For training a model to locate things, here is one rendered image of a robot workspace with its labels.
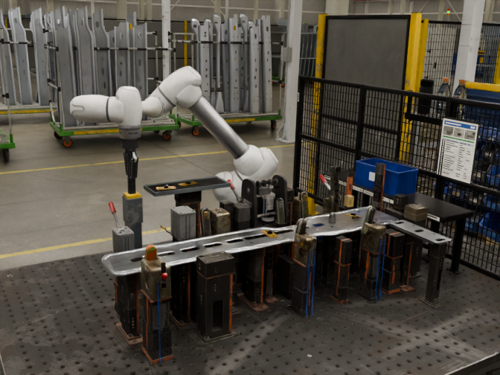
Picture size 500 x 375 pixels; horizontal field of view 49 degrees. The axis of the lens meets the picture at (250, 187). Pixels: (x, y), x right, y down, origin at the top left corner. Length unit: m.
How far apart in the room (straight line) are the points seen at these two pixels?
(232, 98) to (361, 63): 5.67
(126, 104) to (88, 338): 0.92
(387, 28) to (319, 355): 3.25
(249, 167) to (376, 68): 2.22
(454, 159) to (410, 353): 1.09
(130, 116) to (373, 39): 3.03
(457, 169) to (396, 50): 2.01
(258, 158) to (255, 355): 1.19
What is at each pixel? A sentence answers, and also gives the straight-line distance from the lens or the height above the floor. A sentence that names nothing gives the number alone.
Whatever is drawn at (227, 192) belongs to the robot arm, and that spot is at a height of 1.00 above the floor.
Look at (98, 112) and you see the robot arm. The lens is 2.31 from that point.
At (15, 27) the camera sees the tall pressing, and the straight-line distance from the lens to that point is 11.64.
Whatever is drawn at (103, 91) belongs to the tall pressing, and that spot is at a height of 0.81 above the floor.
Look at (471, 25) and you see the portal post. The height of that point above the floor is 1.95.
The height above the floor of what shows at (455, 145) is 1.32.
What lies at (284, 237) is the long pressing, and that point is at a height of 1.00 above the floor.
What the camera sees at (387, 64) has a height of 1.59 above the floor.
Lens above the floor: 1.84
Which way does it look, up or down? 16 degrees down
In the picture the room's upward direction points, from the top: 2 degrees clockwise
